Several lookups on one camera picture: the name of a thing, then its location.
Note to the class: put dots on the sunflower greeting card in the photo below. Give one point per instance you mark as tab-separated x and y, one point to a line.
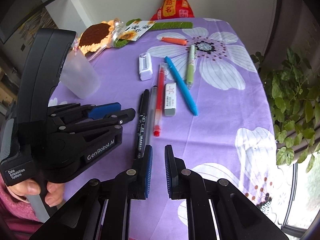
136	29

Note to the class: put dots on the green gel pen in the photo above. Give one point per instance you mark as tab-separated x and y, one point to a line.
190	66

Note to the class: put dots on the red gel pen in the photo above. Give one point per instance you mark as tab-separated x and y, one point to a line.
159	100

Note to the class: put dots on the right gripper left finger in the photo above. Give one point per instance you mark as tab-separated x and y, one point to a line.
147	170

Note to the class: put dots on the black marker pen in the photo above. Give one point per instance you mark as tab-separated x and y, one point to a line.
142	121

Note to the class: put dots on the white correction tape dispenser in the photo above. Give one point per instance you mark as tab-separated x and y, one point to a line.
145	66

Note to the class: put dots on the clear grey gel pen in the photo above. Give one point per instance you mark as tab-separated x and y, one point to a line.
151	115

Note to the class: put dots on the purple floral tablecloth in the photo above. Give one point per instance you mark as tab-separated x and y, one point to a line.
231	137

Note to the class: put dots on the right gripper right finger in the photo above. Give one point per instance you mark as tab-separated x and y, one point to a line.
170	169

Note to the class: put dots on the left hand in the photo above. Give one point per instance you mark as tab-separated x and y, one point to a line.
21	190

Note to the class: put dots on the red triangular pillow charm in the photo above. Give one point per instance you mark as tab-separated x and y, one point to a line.
173	9

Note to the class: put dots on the orange utility knife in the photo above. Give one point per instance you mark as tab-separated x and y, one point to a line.
174	41

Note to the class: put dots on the striped pencil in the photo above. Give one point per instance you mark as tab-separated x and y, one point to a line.
75	46

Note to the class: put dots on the crochet sunflower with green stem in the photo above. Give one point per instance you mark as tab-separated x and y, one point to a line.
99	34

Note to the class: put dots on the green potted plant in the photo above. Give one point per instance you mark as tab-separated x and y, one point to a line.
293	97

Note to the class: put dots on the translucent plastic cup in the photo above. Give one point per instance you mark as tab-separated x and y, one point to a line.
79	76

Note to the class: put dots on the blue pen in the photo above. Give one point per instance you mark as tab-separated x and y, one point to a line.
182	86

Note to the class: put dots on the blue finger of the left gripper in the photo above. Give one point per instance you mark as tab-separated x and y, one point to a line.
99	112
119	117

